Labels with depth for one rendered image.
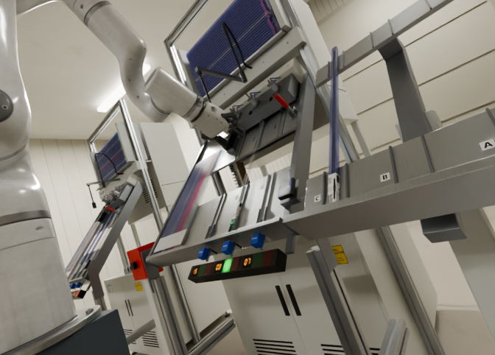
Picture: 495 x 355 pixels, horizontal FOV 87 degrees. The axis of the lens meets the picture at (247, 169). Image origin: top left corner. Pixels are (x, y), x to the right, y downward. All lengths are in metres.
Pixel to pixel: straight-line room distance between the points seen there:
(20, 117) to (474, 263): 0.78
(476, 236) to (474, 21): 3.16
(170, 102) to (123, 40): 0.19
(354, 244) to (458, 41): 2.91
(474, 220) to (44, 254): 0.70
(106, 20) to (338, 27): 3.20
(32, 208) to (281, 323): 0.96
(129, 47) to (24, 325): 0.63
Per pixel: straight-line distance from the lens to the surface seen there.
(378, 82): 3.49
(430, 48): 3.54
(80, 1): 0.87
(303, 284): 1.06
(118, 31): 0.83
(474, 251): 0.59
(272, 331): 1.27
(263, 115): 1.07
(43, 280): 0.54
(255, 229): 0.66
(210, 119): 0.82
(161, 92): 0.78
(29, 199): 0.56
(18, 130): 0.56
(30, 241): 0.54
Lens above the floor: 0.79
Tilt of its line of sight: 7 degrees up
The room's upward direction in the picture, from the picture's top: 20 degrees counter-clockwise
